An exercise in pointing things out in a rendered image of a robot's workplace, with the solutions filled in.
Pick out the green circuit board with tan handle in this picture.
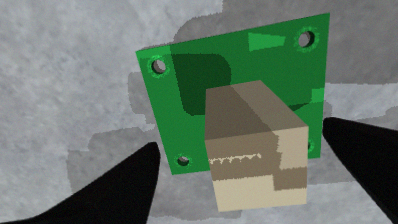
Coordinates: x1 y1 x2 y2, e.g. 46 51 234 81
136 13 330 212

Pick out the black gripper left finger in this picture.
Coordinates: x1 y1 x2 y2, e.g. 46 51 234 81
0 142 161 224

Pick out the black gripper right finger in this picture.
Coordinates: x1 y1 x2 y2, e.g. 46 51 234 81
322 117 398 224

